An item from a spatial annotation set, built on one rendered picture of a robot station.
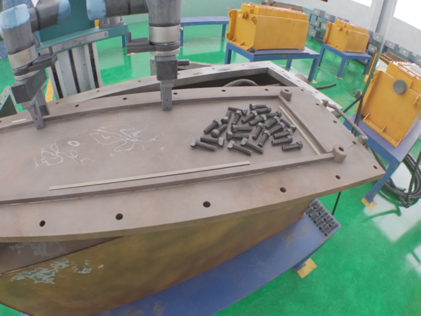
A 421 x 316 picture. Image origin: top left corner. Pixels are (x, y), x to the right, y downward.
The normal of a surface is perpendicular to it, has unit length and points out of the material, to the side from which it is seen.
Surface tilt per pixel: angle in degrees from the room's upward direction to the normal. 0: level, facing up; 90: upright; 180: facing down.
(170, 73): 90
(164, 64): 90
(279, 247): 0
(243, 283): 0
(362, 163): 0
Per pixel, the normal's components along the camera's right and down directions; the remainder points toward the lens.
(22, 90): 0.25, 0.69
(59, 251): 0.07, -0.72
